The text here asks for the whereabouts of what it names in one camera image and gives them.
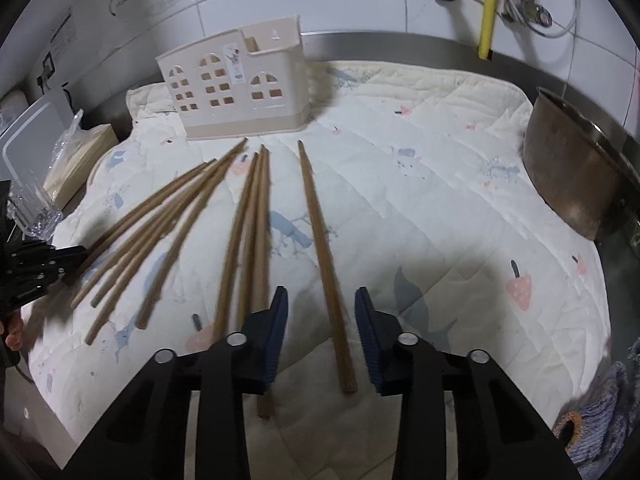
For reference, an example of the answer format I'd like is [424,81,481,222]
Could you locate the wooden chopstick five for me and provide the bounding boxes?
[136,138,247,330]

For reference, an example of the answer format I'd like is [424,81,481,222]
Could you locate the beige plastic utensil holder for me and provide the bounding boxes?
[156,15,310,140]

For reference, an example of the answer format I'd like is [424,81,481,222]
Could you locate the blue knitted cloth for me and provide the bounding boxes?
[552,340,639,479]

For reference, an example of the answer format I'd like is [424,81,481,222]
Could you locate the wooden chopstick seven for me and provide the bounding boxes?
[73,160,219,308]

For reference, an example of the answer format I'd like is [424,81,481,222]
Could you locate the beige tissue pack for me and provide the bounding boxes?
[43,110,118,209]

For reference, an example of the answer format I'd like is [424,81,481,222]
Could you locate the wooden chopstick two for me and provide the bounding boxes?
[250,144,274,420]

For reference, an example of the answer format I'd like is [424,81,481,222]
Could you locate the wooden chopstick four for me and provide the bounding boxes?
[213,153,259,342]

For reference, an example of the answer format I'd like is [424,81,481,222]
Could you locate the wooden chopstick three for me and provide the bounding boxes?
[236,150,264,328]

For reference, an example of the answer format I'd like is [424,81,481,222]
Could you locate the metal bowl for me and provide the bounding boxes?
[522,87,639,240]

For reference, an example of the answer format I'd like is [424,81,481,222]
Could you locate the white cutting board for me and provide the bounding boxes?
[0,88,74,185]

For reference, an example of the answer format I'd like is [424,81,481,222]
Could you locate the clear glass mug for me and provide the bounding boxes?
[8,182,63,242]

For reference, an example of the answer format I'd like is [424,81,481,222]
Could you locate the wooden chopstick one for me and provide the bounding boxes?
[297,140,358,394]

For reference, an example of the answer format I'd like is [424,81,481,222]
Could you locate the white quilted patterned mat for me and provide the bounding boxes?
[27,62,611,479]

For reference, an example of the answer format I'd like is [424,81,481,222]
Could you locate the yellow gas hose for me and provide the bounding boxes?
[476,0,501,60]

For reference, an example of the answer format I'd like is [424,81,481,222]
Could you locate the wooden chopstick eight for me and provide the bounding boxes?
[69,158,217,310]

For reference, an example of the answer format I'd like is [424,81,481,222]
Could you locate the wooden chopstick nine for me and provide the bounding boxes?
[63,159,216,285]

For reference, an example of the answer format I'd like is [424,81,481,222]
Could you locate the left hand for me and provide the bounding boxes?
[1,310,24,351]

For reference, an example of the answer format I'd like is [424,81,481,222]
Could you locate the wooden chopstick six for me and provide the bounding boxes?
[83,154,234,347]

